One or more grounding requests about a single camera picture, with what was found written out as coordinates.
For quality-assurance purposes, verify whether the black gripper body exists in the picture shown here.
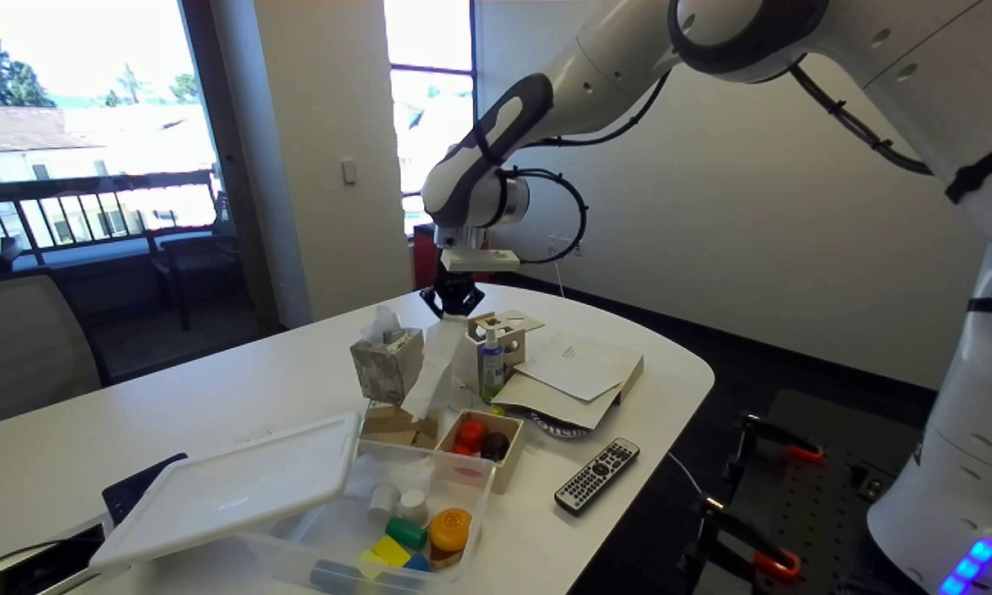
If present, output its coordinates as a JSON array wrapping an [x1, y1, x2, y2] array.
[[435, 264, 482, 290]]

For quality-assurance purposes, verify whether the red bin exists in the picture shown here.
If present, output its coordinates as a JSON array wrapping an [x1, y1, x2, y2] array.
[[410, 225, 448, 290]]

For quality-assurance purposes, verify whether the small clear bottle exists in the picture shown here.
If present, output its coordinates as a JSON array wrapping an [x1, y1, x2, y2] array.
[[472, 341, 507, 406]]

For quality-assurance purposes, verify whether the grey tissue box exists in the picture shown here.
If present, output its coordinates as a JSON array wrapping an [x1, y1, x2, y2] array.
[[348, 306, 428, 410]]

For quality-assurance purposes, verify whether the white paper sheet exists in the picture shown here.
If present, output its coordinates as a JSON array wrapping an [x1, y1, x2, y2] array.
[[515, 330, 646, 406]]

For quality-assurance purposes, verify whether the flat wooden tray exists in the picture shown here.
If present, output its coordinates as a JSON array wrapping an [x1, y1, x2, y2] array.
[[358, 399, 442, 452]]

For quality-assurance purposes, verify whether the red toy piece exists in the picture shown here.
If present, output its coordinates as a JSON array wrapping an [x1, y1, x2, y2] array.
[[451, 412, 490, 457]]

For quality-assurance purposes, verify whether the tray of red food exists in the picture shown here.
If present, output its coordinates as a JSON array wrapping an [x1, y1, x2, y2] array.
[[437, 406, 531, 492]]

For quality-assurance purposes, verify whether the white toy cylinder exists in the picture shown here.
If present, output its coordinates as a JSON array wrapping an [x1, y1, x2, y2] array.
[[394, 485, 435, 524], [365, 479, 405, 522]]

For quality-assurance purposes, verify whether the black remote control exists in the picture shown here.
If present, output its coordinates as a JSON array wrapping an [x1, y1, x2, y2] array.
[[552, 435, 646, 518]]

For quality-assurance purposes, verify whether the orange round wooden piece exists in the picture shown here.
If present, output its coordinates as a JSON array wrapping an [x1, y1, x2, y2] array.
[[423, 506, 475, 572]]

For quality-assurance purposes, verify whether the green toy cylinder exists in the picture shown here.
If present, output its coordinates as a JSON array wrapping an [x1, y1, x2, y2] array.
[[383, 513, 429, 552]]

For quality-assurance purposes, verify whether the black outdoor chair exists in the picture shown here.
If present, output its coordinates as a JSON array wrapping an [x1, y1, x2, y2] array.
[[147, 225, 245, 335]]

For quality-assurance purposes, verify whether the clear plastic bin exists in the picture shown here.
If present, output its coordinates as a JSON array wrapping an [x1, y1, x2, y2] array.
[[235, 444, 501, 595]]

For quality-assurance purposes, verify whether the yellow toy block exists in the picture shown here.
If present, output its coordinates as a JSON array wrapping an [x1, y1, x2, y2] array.
[[358, 533, 413, 583]]

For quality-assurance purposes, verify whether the white bin lid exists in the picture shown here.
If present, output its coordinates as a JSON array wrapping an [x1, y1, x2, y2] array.
[[86, 410, 365, 576]]

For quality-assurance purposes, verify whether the balcony railing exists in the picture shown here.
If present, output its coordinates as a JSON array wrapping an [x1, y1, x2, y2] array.
[[0, 166, 222, 262]]

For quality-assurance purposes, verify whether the grey mesh office chair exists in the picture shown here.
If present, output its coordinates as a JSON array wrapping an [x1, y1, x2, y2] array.
[[0, 271, 108, 432]]

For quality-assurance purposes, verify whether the black breadboard platform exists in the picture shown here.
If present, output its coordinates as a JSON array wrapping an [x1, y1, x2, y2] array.
[[715, 383, 964, 595]]

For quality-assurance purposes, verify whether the black flat table device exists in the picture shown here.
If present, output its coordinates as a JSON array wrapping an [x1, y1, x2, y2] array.
[[0, 522, 114, 595]]

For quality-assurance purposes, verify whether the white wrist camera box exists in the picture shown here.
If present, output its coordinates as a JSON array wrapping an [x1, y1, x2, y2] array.
[[439, 244, 524, 274]]

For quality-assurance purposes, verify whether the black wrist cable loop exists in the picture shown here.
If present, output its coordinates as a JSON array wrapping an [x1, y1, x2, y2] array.
[[493, 162, 592, 268]]

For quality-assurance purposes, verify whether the black clamp orange handle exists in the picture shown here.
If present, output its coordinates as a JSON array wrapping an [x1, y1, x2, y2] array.
[[723, 410, 834, 490], [687, 492, 806, 589]]

